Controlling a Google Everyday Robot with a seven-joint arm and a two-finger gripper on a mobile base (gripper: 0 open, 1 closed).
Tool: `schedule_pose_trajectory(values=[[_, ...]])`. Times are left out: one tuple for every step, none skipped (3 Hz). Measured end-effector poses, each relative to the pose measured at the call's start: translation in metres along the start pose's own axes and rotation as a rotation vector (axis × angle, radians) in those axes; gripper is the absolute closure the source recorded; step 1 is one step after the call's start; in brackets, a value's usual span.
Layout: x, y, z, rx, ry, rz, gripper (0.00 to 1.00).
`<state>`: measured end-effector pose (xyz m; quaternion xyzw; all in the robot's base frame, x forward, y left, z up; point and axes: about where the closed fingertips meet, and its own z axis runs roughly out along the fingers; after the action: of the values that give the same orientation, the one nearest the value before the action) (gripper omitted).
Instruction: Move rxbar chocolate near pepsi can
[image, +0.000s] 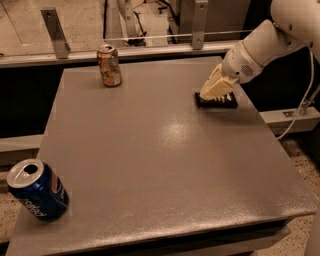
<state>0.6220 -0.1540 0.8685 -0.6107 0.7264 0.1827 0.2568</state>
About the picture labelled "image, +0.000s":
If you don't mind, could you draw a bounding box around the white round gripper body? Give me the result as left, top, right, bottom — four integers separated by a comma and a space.
222, 40, 264, 83

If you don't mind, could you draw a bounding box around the grey metal rail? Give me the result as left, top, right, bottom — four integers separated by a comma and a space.
0, 39, 241, 69

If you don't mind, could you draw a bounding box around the black rxbar chocolate bar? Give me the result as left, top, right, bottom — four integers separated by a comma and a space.
194, 92, 238, 109

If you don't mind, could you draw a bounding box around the grey metal bracket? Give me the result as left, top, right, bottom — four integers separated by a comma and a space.
41, 7, 71, 59
192, 0, 209, 50

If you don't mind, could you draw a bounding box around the white cable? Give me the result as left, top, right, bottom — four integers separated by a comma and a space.
275, 49, 316, 141

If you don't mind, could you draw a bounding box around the left grey metal bracket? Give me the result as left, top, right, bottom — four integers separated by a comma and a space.
41, 7, 71, 59

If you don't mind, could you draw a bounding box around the blue pepsi can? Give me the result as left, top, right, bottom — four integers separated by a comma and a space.
7, 159, 69, 221

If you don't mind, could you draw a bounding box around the brown orange soda can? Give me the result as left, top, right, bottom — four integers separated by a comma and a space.
97, 44, 122, 87

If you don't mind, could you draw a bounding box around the right grey metal bracket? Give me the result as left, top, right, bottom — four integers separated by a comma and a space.
192, 0, 209, 50

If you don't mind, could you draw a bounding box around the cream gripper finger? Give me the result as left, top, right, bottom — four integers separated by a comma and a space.
200, 64, 238, 101

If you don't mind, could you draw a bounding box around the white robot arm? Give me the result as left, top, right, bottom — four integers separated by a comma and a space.
200, 0, 320, 101

